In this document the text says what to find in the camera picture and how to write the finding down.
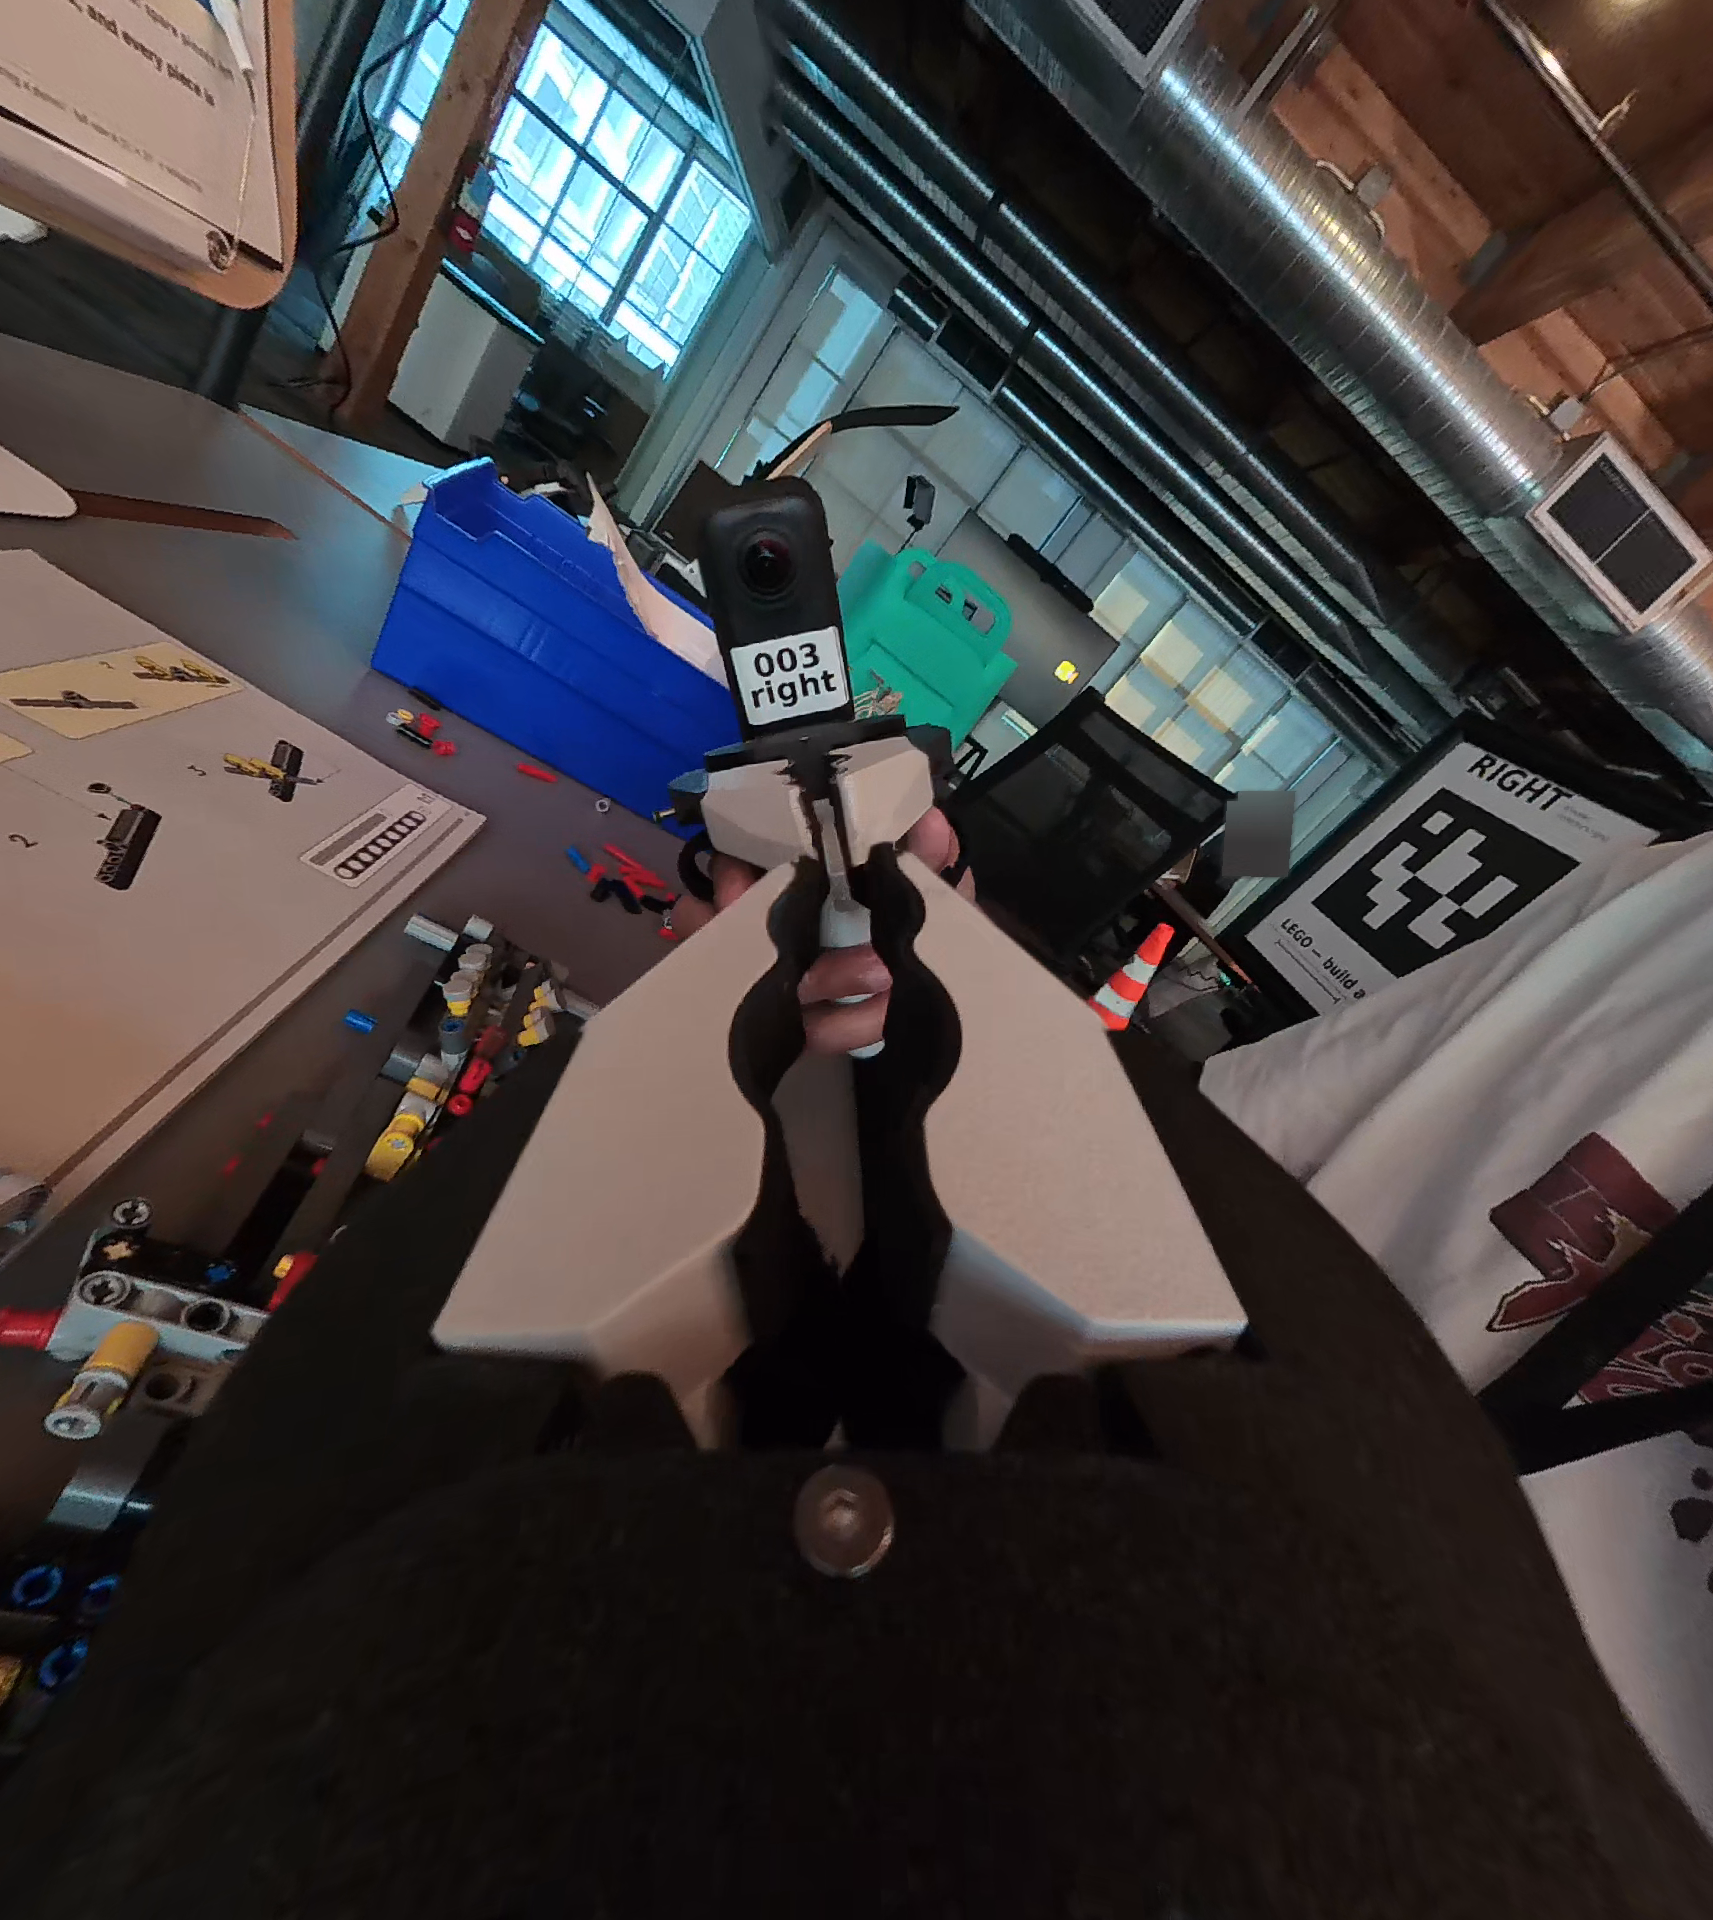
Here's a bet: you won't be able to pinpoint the teal carrying case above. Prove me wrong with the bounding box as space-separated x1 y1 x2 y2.
849 549 1014 752

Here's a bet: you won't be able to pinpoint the crumpled white paper bag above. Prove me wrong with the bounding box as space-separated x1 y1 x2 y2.
585 475 725 665

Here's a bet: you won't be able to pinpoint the wooden pillar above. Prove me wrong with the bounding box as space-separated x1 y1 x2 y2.
332 0 535 429

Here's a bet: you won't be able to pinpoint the scattered red and blue pins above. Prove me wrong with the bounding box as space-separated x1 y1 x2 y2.
384 702 690 942

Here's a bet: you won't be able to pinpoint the blue plastic bin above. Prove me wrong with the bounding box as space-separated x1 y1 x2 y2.
369 455 738 817

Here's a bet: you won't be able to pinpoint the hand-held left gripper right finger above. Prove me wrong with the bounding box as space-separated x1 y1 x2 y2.
856 845 1253 1440

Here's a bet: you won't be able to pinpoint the person's right hand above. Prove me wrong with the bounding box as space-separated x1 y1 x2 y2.
674 807 979 1055

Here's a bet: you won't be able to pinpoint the silver ventilation duct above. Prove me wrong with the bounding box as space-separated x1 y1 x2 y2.
968 0 1713 817

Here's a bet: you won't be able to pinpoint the black lanyard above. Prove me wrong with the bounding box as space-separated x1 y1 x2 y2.
1476 1147 1713 1481

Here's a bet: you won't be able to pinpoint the open instruction booklet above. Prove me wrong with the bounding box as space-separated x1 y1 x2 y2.
0 549 487 1336

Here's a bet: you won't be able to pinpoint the black framed marker sign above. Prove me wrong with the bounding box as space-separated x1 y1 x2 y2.
1244 717 1661 1012

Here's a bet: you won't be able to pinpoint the black office chair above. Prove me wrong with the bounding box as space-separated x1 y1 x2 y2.
946 689 1231 963

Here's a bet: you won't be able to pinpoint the white ceiling vent box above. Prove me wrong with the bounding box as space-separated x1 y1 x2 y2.
1527 430 1713 635

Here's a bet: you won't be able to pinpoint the partly built lego car chassis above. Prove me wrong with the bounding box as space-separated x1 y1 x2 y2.
0 906 604 1809

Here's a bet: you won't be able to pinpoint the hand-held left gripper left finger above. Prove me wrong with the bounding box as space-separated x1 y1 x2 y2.
430 862 860 1450

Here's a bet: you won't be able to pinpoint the large grid window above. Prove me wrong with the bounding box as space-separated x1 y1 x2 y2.
473 14 756 372

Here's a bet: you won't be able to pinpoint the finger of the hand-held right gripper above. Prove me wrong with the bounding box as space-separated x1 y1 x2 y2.
697 752 821 901
835 743 936 887

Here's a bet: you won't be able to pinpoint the wooden clipboard with instruction sheet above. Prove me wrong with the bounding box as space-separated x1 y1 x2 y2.
0 0 301 309

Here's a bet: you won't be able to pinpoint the orange traffic cone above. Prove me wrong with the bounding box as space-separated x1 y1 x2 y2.
1087 920 1176 1036

